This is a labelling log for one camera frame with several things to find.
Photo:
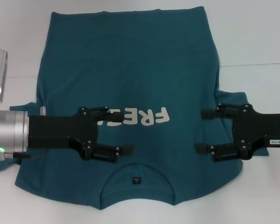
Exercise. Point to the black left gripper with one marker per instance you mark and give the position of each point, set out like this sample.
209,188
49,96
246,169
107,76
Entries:
60,130

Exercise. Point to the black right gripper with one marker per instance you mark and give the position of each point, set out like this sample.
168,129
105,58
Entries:
259,130

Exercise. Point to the small silver plug stub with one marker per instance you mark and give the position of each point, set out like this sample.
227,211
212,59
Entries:
43,111

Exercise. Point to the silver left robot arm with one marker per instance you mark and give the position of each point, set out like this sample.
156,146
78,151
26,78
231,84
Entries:
9,130

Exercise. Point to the teal t-shirt with FREE print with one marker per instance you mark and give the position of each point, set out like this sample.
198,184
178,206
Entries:
130,70

